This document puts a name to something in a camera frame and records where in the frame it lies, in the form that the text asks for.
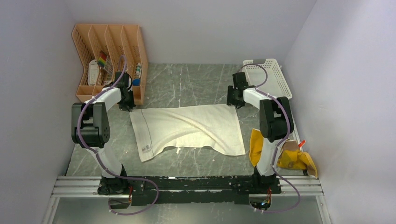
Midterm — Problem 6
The white remote control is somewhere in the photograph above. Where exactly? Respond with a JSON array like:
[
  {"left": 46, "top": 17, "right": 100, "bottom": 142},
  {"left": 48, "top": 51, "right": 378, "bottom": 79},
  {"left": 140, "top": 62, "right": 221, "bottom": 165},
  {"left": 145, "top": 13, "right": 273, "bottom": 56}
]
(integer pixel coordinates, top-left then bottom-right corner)
[{"left": 87, "top": 60, "right": 100, "bottom": 85}]

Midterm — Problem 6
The aluminium frame rail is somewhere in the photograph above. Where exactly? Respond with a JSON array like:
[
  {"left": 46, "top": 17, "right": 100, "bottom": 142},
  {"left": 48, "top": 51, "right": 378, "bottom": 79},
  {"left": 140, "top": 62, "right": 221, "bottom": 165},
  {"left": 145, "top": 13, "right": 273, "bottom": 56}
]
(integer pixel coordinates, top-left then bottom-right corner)
[{"left": 42, "top": 175, "right": 332, "bottom": 224}]

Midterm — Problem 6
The rainbow coloured item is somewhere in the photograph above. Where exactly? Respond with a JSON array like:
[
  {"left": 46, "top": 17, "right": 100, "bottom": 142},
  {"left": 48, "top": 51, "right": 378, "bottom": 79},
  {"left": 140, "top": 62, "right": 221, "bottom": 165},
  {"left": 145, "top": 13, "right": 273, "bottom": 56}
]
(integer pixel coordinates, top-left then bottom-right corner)
[{"left": 97, "top": 51, "right": 107, "bottom": 68}]

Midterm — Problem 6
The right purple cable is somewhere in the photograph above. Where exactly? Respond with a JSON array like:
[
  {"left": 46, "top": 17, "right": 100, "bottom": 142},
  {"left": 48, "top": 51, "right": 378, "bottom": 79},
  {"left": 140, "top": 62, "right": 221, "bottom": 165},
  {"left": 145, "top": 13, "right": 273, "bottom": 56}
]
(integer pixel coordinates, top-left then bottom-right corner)
[{"left": 240, "top": 63, "right": 301, "bottom": 215}]

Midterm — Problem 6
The yellow brown towel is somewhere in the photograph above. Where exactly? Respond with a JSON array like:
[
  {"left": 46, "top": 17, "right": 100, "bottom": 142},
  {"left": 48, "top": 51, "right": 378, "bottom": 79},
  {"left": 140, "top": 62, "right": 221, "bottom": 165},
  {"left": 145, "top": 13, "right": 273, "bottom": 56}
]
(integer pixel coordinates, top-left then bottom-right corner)
[{"left": 249, "top": 129, "right": 318, "bottom": 179}]

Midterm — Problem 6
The cream white towel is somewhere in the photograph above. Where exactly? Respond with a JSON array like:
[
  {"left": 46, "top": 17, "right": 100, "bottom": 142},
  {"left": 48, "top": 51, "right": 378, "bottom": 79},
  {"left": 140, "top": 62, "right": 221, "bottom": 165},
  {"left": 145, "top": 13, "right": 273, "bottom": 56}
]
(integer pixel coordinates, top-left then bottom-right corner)
[{"left": 129, "top": 104, "right": 246, "bottom": 162}]

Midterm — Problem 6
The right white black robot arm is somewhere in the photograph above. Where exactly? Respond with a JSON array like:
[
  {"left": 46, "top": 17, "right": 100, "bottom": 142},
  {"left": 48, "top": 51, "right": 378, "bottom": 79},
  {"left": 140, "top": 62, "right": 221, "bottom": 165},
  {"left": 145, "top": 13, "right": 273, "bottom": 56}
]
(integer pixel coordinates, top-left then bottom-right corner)
[{"left": 226, "top": 72, "right": 294, "bottom": 193}]

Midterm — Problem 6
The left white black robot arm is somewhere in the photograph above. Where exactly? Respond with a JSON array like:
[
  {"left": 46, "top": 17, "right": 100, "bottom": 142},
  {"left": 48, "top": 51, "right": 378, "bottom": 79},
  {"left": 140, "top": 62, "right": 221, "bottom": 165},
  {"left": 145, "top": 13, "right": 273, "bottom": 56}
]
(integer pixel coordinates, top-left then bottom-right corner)
[{"left": 71, "top": 71, "right": 135, "bottom": 194}]

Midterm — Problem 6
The white plastic basket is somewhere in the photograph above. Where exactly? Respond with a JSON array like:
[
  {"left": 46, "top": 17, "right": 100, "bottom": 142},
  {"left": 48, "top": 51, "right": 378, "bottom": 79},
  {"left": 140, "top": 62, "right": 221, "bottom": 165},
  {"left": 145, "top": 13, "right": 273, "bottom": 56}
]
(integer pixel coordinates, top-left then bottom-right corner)
[{"left": 241, "top": 59, "right": 292, "bottom": 99}]

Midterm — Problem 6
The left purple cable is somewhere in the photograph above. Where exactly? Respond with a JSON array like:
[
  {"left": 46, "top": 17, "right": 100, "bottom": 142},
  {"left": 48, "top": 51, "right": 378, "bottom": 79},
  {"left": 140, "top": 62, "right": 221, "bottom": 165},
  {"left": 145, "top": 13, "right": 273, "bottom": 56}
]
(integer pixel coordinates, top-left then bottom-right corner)
[{"left": 76, "top": 55, "right": 161, "bottom": 217}]

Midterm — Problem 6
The purple cable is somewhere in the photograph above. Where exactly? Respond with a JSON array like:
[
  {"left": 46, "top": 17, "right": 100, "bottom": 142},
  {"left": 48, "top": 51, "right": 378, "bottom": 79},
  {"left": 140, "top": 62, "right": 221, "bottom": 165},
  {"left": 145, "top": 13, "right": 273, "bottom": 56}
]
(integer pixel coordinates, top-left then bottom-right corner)
[
  {"left": 240, "top": 63, "right": 301, "bottom": 215},
  {"left": 76, "top": 55, "right": 161, "bottom": 217}
]

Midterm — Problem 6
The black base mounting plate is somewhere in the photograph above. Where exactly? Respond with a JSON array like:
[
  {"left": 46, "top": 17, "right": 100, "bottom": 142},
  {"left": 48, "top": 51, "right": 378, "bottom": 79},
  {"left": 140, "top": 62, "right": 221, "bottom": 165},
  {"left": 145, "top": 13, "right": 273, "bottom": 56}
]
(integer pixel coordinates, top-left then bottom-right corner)
[{"left": 96, "top": 174, "right": 281, "bottom": 206}]

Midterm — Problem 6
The blue capped white bottle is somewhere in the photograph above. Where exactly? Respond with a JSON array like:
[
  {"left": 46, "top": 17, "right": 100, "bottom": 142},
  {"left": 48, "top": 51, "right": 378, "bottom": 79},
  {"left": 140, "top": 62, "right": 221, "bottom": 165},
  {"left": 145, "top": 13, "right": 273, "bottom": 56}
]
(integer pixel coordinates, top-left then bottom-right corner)
[{"left": 132, "top": 63, "right": 142, "bottom": 86}]

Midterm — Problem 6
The orange plastic file organizer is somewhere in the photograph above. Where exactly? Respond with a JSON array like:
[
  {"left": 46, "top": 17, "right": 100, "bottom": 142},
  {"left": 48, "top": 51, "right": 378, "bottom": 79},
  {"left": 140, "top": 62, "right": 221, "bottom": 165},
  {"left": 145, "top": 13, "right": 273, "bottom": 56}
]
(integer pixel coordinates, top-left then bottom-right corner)
[{"left": 72, "top": 24, "right": 149, "bottom": 105}]

